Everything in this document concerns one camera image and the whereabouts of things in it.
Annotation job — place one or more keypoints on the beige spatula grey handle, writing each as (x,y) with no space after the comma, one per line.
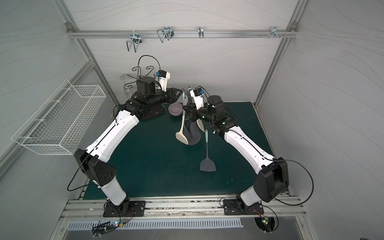
(180,134)

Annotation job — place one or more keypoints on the lilac ceramic bowl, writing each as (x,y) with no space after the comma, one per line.
(175,109)

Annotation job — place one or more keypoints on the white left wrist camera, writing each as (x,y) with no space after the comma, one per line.
(163,78)

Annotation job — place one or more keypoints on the beige spoon mint handle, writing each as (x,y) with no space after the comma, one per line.
(200,125)

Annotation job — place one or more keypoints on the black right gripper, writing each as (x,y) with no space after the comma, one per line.
(191,110)

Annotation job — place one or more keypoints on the black tongs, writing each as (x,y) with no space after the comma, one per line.
(232,112)

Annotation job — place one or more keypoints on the glass on mug tree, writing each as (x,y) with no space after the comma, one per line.
(129,85)

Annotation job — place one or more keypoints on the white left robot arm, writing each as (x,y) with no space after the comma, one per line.
(93,161)

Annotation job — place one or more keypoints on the grey spatula mint handle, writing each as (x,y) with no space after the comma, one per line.
(207,165)

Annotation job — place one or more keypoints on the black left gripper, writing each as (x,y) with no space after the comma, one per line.
(171,94)

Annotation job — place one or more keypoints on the white wire basket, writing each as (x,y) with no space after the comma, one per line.
(59,124)

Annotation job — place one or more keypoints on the grey utensil rack stand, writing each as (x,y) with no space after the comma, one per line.
(191,131)

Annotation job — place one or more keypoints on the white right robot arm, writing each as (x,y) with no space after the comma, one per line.
(272,174)

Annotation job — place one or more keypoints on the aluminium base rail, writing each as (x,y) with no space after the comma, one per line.
(205,206)

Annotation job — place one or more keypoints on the aluminium rail with hooks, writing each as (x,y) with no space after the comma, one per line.
(135,38)

